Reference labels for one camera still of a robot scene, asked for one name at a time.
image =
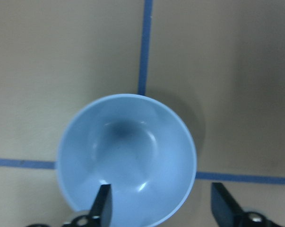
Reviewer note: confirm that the blue bowl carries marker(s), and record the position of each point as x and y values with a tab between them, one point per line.
139	146

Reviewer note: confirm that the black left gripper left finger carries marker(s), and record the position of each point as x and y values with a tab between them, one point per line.
100	214

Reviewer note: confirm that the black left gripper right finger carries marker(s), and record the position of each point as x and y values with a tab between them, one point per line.
225	209

